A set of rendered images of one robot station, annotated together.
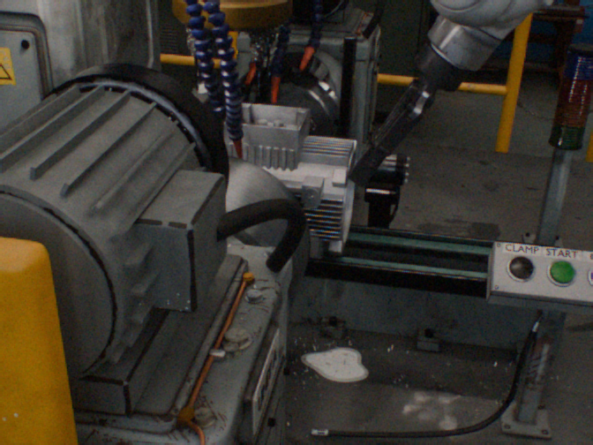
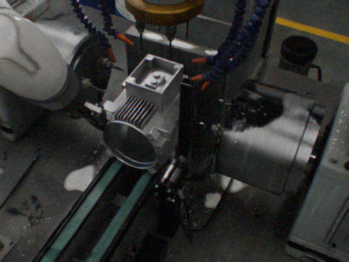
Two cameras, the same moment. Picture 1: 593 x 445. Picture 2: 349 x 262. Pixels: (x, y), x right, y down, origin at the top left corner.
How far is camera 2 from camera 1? 1.58 m
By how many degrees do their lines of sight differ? 78
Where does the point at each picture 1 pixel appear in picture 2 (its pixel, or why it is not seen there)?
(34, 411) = not seen: outside the picture
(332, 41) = (335, 138)
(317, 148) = (131, 103)
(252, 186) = not seen: hidden behind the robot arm
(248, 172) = (63, 47)
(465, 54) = not seen: hidden behind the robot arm
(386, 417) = (33, 187)
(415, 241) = (126, 211)
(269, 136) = (134, 74)
